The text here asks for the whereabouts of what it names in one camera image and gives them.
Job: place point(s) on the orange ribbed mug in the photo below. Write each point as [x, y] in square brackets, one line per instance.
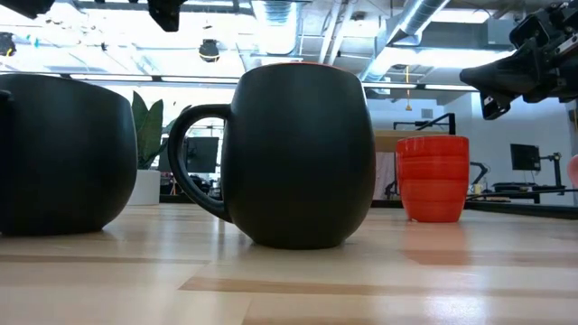
[432, 180]

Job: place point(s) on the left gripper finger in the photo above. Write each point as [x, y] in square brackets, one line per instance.
[167, 13]

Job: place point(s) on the snake plant in white pot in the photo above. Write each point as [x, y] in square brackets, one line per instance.
[146, 135]

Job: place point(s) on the matte black mug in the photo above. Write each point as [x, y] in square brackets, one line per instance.
[63, 153]

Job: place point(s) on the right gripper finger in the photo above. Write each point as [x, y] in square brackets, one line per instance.
[494, 106]
[510, 74]

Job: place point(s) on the black dome ceiling fixture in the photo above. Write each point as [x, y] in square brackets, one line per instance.
[209, 50]

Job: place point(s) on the black computer monitor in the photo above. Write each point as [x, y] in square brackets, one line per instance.
[525, 157]
[202, 154]

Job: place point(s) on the black mug with orange interior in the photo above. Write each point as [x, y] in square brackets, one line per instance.
[298, 158]

